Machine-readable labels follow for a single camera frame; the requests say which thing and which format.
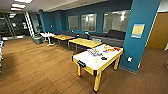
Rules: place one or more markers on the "long yellow wooden table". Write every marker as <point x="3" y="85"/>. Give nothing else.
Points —
<point x="63" y="37"/>
<point x="85" y="42"/>

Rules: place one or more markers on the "colourful game box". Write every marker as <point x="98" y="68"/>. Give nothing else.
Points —
<point x="94" y="52"/>

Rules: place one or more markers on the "yellow air hockey puck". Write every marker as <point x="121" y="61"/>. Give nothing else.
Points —
<point x="96" y="60"/>

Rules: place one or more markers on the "dark grey sofa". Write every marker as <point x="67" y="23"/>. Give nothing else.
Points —
<point x="111" y="36"/>
<point x="71" y="33"/>

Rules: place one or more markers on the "yellow air hockey table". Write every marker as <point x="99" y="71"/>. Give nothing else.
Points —
<point x="96" y="61"/>

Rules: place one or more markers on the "black air hockey striker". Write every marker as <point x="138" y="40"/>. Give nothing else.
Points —
<point x="104" y="58"/>

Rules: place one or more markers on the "small white table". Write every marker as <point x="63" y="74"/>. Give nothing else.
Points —
<point x="47" y="34"/>

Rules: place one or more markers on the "white pillar outlet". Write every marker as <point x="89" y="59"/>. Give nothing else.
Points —
<point x="129" y="59"/>

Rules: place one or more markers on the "grey waste bin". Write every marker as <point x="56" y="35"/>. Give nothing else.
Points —
<point x="37" y="40"/>

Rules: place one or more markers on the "light wooden door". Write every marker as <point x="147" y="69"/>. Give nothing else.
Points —
<point x="158" y="35"/>

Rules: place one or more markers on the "ceiling light panel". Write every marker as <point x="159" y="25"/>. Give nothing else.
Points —
<point x="18" y="6"/>
<point x="24" y="1"/>

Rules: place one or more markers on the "glass wall window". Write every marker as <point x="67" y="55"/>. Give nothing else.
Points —
<point x="73" y="22"/>
<point x="116" y="20"/>
<point x="89" y="22"/>

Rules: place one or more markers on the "yellow framed wall notice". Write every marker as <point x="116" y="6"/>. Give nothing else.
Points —
<point x="137" y="30"/>

